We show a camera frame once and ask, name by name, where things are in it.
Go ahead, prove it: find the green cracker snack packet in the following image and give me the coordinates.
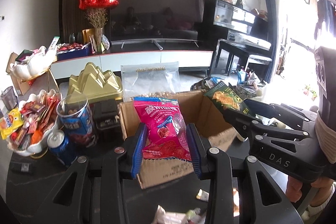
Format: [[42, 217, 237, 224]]
[[204, 81, 255, 117]]

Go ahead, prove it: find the person right hand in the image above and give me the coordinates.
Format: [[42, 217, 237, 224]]
[[285, 174, 336, 206]]

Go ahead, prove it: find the yellow chip packet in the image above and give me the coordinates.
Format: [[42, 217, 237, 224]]
[[0, 108, 23, 140]]

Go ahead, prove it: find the black remote control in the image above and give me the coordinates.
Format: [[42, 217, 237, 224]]
[[9, 162, 33, 174]]

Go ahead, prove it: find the white purple snack bar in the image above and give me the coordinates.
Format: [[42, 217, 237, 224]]
[[196, 189, 209, 202]]

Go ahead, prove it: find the dried flower vase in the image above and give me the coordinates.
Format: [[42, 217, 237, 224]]
[[85, 8, 108, 53]]

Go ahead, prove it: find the white orange pastry packet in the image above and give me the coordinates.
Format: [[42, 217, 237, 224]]
[[152, 205, 188, 224]]

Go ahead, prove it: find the brown cardboard box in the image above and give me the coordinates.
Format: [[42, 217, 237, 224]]
[[118, 90, 237, 189]]

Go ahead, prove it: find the grey trash bin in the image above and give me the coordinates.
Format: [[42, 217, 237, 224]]
[[1, 86, 18, 111]]

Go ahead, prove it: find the piano stool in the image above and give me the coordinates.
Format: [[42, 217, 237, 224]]
[[246, 55, 272, 81]]

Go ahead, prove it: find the blue chocolate cup container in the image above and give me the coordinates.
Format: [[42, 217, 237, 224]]
[[56, 94, 97, 147]]

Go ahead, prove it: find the blue soda can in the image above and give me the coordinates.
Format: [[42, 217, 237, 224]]
[[47, 130, 77, 166]]

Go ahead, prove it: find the white tv cabinet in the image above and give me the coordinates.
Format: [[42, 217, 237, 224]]
[[51, 51, 213, 80]]

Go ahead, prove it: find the clear bag of nuts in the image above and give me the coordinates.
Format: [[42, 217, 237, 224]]
[[121, 62, 180, 102]]

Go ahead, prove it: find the blue snack tray box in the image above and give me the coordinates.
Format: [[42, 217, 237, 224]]
[[56, 43, 92, 61]]

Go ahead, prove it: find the black television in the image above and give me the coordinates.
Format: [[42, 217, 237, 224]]
[[105, 0, 205, 51]]

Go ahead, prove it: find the pink yogurt snack packet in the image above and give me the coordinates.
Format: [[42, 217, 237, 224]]
[[133, 97, 191, 161]]

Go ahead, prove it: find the gold mountain shaped tin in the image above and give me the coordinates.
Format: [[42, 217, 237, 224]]
[[67, 62, 123, 103]]

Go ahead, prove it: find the black piano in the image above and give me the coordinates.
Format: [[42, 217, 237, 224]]
[[198, 0, 273, 75]]

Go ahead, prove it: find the upper white shell bowl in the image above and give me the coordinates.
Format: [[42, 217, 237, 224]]
[[11, 46, 57, 81]]

